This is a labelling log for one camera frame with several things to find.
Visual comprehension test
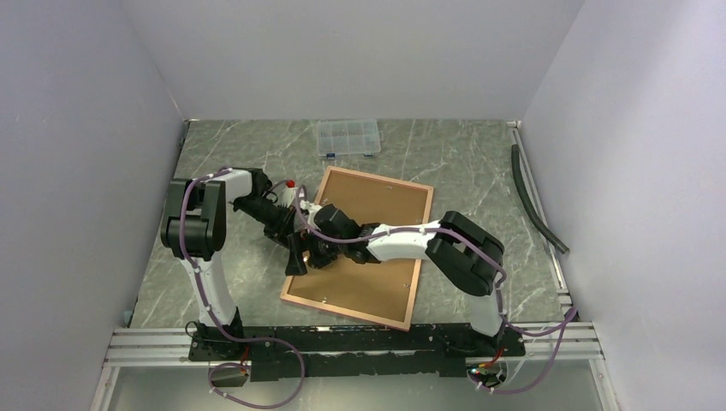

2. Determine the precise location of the brown frame backing board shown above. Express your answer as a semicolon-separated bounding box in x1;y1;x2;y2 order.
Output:
286;170;431;327

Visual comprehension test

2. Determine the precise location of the clear plastic compartment box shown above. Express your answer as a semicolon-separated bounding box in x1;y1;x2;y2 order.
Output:
315;119;381;158

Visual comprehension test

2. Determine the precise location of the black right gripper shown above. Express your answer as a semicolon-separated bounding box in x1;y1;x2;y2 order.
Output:
285;226;347;276

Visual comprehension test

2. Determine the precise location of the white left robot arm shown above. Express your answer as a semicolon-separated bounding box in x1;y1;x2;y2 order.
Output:
160;167;294;360

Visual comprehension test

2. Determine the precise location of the black corrugated hose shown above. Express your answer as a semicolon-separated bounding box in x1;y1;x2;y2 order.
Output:
510;143;570;254

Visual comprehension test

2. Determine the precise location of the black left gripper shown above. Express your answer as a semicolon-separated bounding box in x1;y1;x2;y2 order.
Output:
235;196;298;249

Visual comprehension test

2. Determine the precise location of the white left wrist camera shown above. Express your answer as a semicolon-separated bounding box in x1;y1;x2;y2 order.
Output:
276;180;307;209

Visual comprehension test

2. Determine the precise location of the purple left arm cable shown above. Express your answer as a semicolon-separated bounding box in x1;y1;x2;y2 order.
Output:
178;165;307;411

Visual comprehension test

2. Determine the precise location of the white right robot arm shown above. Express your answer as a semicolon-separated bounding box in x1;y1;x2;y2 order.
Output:
283;205;504;355

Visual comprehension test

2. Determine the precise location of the aluminium rail frame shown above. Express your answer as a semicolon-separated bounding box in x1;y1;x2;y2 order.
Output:
89;119;621;411

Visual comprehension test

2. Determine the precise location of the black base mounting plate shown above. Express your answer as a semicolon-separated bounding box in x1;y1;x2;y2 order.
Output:
187;323;526;382

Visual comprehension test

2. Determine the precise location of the pink wooden picture frame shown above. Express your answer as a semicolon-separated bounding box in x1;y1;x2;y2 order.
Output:
280;165;436;333

